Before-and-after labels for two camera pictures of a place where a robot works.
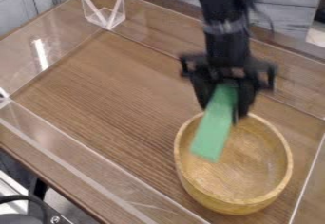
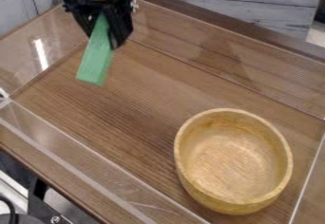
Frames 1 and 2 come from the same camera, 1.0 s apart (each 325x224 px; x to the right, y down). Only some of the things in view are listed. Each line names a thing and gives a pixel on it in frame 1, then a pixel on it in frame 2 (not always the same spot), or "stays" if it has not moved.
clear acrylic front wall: [87, 179] stays
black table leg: [39, 187] stays
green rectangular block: [216, 121] -> [98, 55]
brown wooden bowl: [252, 172] stays
